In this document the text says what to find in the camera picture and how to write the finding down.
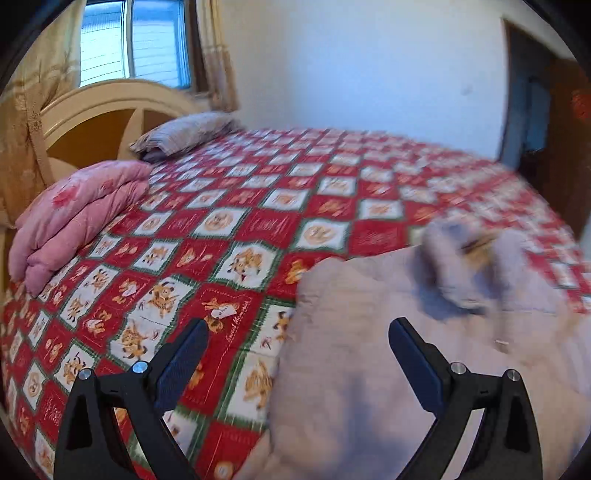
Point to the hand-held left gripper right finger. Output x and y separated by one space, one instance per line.
418 357

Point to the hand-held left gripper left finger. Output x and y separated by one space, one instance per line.
183 355

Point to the beige puffer jacket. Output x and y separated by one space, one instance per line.
369 369

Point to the red printed bed blanket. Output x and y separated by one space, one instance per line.
258 217

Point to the folded pink quilt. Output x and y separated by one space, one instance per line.
78 207

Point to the striped pillow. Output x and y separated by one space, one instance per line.
184 134

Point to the cream wooden headboard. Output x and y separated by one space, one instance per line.
92 136

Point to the brown wooden door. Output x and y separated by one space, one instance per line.
565 152

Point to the red paper door ornament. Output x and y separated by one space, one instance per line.
582 105

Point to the window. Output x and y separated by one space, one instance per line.
138 41

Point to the dark door frame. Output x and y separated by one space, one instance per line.
510 83

